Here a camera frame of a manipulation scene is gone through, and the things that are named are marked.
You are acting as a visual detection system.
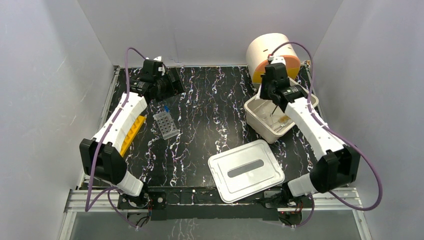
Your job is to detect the yellow test tube rack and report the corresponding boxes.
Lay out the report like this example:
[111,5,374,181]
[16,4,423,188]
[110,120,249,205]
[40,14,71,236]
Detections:
[120,115,146,157]

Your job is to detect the aluminium frame rail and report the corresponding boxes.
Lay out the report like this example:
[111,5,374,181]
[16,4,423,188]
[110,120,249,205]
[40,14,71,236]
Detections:
[65,187,364,212]

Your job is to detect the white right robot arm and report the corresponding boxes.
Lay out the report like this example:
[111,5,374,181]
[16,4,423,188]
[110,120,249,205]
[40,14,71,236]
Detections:
[259,63,360,207]

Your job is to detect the white bin lid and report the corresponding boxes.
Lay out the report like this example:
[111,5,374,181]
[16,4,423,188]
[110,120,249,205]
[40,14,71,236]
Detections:
[208,139,285,204]

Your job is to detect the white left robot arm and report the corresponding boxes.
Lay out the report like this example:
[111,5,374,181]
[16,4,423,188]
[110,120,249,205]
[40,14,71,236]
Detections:
[79,56,184,208]

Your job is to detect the brown test tube brush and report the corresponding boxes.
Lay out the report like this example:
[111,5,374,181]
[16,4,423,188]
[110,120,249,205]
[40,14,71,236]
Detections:
[278,115,291,127]

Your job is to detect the metal crucible tongs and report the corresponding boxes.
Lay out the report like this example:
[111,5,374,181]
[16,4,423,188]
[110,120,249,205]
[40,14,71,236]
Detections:
[271,120,293,132]

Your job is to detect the white plastic bin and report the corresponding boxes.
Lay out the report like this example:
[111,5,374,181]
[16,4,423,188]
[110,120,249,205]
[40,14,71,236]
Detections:
[244,79,309,144]

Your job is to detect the clear plastic tube rack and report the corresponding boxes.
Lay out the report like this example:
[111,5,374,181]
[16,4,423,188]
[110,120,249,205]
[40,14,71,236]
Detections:
[153,110,179,140]

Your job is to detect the cream cylindrical drawer cabinet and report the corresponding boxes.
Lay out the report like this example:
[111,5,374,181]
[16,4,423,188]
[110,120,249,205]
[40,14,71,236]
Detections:
[245,33,301,88]

